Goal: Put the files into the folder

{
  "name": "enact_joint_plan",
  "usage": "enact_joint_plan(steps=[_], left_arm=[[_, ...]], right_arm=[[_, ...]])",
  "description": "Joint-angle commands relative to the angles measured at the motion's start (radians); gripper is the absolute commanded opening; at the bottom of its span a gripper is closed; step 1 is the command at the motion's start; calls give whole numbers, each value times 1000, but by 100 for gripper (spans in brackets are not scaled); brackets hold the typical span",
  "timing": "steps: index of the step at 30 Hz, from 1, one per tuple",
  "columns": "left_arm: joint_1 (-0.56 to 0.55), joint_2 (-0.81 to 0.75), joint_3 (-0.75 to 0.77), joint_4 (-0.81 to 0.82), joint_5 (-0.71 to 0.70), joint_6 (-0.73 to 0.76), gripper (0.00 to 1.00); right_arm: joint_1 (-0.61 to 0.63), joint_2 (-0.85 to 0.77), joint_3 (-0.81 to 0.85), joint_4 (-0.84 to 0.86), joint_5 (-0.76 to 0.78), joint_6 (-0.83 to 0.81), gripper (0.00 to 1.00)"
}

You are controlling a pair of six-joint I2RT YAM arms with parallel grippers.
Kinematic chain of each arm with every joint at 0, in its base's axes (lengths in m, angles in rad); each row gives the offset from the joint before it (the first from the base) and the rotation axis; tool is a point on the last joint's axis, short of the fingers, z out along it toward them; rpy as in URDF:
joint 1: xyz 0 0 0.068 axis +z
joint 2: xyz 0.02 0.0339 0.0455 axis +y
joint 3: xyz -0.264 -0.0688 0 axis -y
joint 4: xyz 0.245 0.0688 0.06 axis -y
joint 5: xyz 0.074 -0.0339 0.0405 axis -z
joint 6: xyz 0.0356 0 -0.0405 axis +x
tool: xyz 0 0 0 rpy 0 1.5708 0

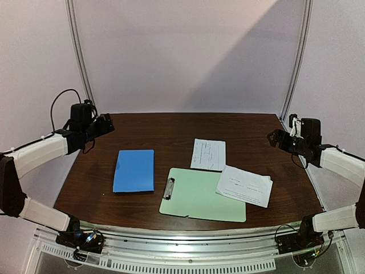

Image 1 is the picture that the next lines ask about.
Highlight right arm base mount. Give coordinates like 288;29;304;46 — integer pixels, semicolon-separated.
274;215;334;269

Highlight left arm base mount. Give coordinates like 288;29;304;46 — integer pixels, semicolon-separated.
56;217;105;262

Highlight white paper sheets stack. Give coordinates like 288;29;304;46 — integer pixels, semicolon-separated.
216;166;273;208

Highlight left aluminium frame post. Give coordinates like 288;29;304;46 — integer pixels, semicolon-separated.
65;0;96;105

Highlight white paper sheet far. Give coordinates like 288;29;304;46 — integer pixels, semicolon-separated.
190;139;226;171

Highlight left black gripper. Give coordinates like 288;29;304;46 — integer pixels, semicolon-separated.
82;112;115;143

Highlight aluminium frame post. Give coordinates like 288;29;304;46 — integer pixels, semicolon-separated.
279;0;313;123
65;0;96;105

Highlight green clipboard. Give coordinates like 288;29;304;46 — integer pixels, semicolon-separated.
159;168;246;223

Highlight blue folder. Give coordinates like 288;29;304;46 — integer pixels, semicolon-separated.
113;150;155;193

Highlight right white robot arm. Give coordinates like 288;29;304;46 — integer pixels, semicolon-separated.
267;129;364;249

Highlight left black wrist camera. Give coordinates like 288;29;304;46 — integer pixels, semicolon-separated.
69;99;96;132

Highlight right aluminium frame post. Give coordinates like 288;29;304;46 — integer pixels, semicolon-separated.
279;0;313;123

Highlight metal clipboard clip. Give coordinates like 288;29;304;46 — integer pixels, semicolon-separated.
163;178;175;200

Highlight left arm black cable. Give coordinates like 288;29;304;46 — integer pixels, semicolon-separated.
50;88;82;132

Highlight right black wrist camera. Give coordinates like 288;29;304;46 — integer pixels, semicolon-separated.
289;114;322;145

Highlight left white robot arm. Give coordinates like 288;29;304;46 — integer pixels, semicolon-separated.
1;114;115;248

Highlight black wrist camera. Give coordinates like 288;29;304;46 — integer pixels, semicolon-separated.
289;114;322;145
69;99;96;132

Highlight aluminium front rail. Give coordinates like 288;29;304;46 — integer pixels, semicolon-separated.
27;219;347;272

